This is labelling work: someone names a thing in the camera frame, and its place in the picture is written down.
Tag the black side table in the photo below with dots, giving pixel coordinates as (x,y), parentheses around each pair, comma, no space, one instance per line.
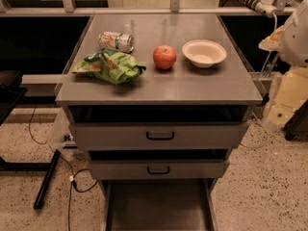
(11,91)

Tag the crushed soda can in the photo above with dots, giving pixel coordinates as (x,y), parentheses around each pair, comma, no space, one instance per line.
(116,41)

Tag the white paper bowl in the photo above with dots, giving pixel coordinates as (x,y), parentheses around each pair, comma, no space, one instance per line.
(204,53)

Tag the grey drawer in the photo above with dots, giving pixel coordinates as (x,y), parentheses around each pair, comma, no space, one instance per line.
(142,170)
(94,137)

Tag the middle grey drawer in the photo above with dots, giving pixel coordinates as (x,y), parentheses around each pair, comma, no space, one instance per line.
(142,170)

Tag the black middle drawer handle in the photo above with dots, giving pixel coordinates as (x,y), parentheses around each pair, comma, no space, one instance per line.
(158,171)

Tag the black table leg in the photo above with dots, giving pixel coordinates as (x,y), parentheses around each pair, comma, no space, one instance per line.
(38,204)

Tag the black top drawer handle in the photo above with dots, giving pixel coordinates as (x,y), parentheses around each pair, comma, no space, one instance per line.
(160,136)

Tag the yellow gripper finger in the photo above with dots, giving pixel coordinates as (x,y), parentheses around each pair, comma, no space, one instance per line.
(272,42)
(287,94)

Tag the white ribbed hose fixture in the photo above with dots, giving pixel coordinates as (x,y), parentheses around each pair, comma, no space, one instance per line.
(264,7)

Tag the green chip bag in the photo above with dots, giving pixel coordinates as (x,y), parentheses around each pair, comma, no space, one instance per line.
(111,66)

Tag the grey drawer cabinet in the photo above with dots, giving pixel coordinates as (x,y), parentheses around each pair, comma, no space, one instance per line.
(184,95)

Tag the red apple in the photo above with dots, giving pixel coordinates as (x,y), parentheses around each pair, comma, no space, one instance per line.
(164,57)

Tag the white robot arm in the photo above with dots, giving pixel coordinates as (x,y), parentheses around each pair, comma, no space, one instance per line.
(290,41)

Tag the open bottom drawer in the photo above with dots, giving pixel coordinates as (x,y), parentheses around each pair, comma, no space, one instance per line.
(158,205)

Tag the top grey drawer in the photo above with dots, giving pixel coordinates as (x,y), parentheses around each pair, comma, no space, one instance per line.
(94,137)

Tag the black drawer handle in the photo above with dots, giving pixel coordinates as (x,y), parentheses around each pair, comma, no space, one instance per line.
(158,171)
(160,136)

